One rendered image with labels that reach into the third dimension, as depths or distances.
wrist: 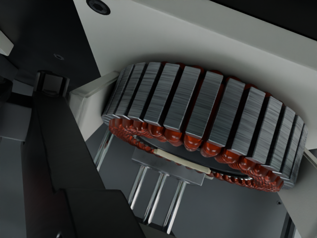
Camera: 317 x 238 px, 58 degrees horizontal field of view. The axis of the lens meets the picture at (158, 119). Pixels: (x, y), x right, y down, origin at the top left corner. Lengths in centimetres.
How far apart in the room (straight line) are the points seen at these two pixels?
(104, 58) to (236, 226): 33
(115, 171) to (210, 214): 15
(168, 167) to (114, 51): 16
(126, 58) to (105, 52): 1
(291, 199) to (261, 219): 29
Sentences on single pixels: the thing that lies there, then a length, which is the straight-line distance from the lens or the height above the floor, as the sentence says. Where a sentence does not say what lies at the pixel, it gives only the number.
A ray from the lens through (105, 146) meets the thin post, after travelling 24.
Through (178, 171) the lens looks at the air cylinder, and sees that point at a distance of 29.
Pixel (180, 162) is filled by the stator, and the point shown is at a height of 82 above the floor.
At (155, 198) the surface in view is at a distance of 31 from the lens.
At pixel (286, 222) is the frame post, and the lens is 42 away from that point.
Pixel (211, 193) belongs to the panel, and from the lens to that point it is 43.
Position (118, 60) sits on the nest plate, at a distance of 17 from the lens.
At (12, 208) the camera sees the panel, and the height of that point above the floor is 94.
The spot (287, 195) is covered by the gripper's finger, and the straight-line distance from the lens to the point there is 18.
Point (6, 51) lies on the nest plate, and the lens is 28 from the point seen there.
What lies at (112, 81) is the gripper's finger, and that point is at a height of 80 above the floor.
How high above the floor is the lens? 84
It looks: 12 degrees down
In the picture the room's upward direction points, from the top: 159 degrees counter-clockwise
